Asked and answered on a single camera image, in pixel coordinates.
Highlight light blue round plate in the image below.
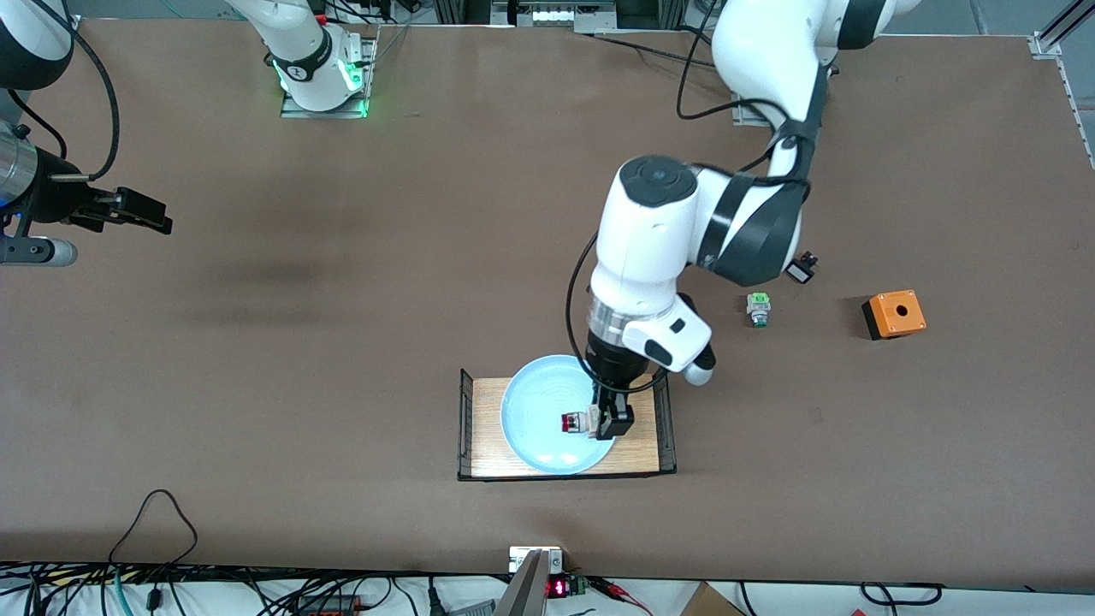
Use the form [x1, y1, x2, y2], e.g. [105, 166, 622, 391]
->
[500, 354, 621, 476]

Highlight grey aluminium profile bar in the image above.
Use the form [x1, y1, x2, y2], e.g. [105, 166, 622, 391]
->
[494, 550, 548, 616]

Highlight brown cardboard piece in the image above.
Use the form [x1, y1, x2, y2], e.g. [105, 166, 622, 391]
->
[680, 582, 749, 616]

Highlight orange power strip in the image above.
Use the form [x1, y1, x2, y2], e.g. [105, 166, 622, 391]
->
[295, 596, 364, 616]

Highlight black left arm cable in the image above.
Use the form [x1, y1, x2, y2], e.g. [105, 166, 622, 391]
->
[565, 0, 814, 396]

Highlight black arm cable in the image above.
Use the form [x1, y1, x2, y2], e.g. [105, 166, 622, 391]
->
[0, 17, 121, 182]
[565, 0, 814, 396]

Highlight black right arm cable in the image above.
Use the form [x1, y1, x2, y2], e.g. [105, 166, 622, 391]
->
[0, 17, 121, 182]

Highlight wooden tray with wire sides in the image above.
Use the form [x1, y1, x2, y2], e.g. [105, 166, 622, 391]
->
[458, 362, 678, 482]

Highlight red clip wires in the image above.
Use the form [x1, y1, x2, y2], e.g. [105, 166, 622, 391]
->
[590, 577, 655, 616]

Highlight white metal bracket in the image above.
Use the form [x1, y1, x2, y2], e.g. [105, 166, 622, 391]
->
[509, 546, 564, 574]

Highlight black looped cable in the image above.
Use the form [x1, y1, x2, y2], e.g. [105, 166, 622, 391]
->
[109, 489, 199, 570]

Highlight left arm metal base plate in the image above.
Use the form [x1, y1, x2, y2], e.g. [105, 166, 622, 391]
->
[731, 94, 772, 129]

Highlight orange button enclosure box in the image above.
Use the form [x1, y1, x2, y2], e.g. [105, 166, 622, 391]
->
[861, 289, 927, 341]

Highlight black thin cable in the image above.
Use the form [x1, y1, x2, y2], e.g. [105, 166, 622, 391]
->
[860, 582, 944, 607]

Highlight black cable across table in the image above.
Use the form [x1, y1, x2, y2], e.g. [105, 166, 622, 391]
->
[582, 33, 718, 71]

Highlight aluminium frame with lights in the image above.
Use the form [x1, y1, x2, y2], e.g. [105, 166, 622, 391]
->
[492, 0, 617, 33]

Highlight aluminium edge rail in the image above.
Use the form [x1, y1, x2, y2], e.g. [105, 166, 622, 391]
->
[1031, 0, 1095, 168]

